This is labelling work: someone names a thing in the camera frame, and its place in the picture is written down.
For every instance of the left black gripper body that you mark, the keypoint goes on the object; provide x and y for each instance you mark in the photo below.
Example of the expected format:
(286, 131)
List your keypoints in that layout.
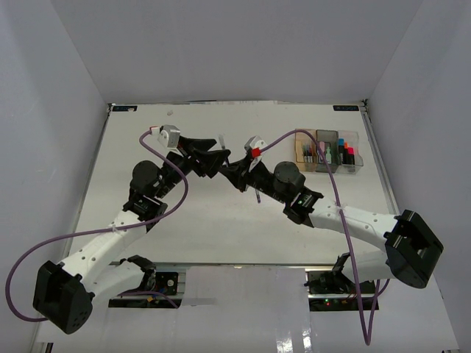
(173, 175)

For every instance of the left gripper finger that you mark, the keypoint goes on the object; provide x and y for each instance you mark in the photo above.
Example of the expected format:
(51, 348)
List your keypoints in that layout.
(209, 162)
(189, 146)

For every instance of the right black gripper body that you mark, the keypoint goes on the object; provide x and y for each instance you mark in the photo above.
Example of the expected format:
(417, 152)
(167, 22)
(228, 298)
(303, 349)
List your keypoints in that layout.
(261, 179)

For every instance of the purple gel pen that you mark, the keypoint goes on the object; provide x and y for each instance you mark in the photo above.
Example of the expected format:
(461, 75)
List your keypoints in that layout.
(258, 196)

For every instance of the green translucent correction tape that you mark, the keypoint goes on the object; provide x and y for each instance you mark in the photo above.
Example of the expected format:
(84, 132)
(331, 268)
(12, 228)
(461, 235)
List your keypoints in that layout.
(328, 155)

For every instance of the orange cap black highlighter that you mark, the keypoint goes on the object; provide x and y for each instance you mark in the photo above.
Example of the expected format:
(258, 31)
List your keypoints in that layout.
(346, 148)

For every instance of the blue cap black highlighter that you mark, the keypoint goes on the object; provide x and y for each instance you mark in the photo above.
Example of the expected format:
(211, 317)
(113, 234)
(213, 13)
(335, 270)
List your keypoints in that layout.
(341, 151)

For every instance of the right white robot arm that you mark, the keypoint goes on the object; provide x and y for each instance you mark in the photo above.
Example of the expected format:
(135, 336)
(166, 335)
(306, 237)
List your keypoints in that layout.
(312, 209)

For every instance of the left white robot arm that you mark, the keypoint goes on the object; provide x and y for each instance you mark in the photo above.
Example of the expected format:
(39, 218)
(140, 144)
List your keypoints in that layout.
(65, 291)

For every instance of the clear pen cap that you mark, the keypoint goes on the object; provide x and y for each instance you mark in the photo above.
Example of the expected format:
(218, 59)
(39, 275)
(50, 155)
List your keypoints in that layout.
(221, 141)

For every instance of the brown translucent container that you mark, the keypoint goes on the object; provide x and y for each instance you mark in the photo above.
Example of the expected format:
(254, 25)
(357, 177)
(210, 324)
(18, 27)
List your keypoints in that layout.
(302, 138)

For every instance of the grey translucent container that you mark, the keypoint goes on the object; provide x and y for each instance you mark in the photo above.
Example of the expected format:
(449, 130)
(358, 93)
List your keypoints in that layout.
(329, 138)

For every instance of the pink cap black highlighter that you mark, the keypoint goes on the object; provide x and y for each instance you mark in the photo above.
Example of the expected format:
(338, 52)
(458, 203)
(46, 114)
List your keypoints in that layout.
(352, 156)

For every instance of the left blue table label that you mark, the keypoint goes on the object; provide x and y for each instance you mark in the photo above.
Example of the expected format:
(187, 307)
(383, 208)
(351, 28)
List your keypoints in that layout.
(124, 108)

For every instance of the blue table label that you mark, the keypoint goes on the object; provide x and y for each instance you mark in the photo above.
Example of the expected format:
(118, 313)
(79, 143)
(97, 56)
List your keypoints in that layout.
(124, 108)
(346, 108)

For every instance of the clear translucent container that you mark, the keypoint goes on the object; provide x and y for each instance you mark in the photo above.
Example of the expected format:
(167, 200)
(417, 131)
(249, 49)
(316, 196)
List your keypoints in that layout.
(352, 139)

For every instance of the right blue table label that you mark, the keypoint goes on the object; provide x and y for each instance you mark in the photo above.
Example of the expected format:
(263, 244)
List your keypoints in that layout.
(346, 108)

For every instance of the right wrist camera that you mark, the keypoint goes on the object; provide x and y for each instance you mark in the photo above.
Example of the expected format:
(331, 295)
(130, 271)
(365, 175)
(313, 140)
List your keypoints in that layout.
(253, 148)

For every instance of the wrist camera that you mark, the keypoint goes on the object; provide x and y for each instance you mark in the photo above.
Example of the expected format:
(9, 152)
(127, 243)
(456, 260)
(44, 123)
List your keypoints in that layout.
(167, 135)
(253, 148)

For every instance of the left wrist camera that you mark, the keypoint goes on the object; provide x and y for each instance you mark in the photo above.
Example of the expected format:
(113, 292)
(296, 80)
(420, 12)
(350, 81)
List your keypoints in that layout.
(167, 135)

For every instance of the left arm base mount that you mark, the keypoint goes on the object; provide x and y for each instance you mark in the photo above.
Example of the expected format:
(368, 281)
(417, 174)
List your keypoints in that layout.
(165, 295)

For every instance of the aluminium table frame rail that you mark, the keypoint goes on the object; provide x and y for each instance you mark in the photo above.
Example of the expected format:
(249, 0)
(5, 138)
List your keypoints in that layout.
(390, 184)

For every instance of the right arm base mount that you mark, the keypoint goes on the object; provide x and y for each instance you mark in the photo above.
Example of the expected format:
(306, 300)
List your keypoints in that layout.
(330, 290)

